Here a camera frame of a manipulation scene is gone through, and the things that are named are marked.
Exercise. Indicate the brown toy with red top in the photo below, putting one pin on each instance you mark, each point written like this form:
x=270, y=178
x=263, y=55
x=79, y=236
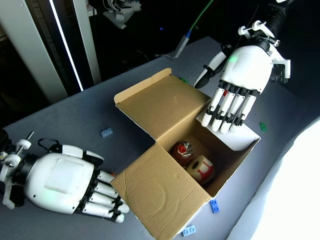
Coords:
x=182, y=152

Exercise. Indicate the white LED light strip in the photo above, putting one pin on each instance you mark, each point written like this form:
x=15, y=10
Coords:
x=66, y=47

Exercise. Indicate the grey-blue toy brick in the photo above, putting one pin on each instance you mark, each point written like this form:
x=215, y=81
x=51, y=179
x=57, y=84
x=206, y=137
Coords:
x=106, y=133

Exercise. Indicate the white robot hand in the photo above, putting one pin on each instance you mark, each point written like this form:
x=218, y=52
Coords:
x=62, y=180
x=247, y=67

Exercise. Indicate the white cabinet frame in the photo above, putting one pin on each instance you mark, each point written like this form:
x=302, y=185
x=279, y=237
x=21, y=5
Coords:
x=25, y=37

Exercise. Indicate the white plastic housing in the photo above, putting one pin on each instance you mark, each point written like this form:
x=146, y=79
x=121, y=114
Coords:
x=120, y=21

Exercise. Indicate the green toy brick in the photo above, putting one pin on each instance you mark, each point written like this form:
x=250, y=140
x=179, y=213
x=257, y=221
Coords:
x=262, y=126
x=184, y=80

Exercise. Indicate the cardboard box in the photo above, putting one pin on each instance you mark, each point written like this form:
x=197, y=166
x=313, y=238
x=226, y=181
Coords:
x=155, y=110

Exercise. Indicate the grey table cloth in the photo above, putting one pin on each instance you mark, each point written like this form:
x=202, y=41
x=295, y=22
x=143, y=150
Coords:
x=75, y=120

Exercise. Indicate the light blue toy brick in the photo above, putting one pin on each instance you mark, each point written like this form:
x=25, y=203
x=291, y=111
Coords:
x=189, y=230

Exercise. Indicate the beige cylinder toy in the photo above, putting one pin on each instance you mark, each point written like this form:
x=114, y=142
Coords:
x=200, y=170

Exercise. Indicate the white cloth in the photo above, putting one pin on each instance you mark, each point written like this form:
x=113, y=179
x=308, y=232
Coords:
x=287, y=187

